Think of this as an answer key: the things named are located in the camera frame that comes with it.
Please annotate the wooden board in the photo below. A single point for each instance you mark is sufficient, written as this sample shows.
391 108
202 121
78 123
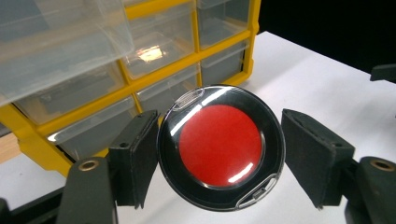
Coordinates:
7 149

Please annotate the set of clear plastic drawers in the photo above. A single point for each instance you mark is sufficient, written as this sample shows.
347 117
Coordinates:
162 40

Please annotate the round black red compact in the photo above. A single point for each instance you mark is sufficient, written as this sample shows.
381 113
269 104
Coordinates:
218 146

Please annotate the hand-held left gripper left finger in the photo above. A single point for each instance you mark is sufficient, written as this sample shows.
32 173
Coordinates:
137 155

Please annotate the clear plastic drawer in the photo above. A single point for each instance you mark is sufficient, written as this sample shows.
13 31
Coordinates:
62 37

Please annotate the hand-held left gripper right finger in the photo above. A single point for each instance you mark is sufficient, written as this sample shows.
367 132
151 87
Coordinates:
314 155

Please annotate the yellow black drawer organizer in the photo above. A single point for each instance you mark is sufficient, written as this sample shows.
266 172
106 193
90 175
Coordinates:
40 149

